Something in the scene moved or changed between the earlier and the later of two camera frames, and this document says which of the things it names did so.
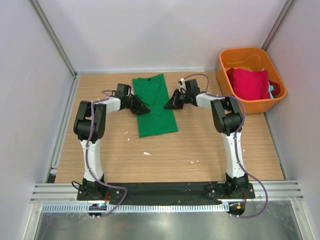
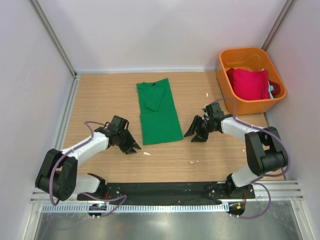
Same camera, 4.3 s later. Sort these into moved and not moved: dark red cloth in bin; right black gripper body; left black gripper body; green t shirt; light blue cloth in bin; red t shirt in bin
Moved: right black gripper body; left black gripper body; green t shirt
Not moved: red t shirt in bin; light blue cloth in bin; dark red cloth in bin
